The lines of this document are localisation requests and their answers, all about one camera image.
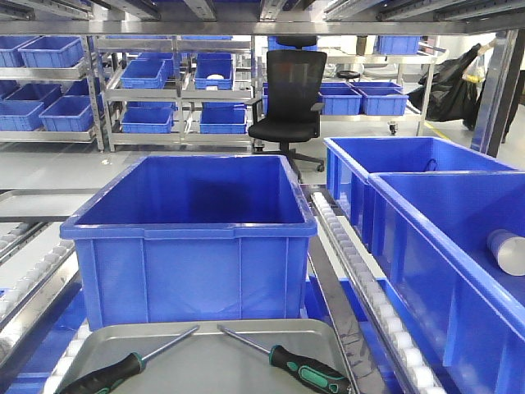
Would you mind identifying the blue bin right front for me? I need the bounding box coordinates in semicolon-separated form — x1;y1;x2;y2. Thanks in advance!
370;171;524;393

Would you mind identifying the blue bin front centre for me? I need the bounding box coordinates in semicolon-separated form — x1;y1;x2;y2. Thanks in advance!
60;155;317;330

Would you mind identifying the black office chair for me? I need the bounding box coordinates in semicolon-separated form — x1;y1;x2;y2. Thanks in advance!
248;35;327;175

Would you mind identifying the white roll in bin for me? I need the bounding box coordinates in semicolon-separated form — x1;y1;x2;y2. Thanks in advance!
487;229;524;277

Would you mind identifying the grey metal tray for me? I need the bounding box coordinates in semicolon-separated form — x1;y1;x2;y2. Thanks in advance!
61;319;348;393

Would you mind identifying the blue bin right rear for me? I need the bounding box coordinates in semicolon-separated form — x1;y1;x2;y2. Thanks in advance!
324;137;513;249

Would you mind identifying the green black screwdriver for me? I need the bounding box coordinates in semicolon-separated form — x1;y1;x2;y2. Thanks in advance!
58;325;200;393
217;324;354;394

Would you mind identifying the blue bin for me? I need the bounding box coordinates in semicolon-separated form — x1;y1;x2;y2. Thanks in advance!
324;137;513;249
370;171;524;393
60;155;317;330

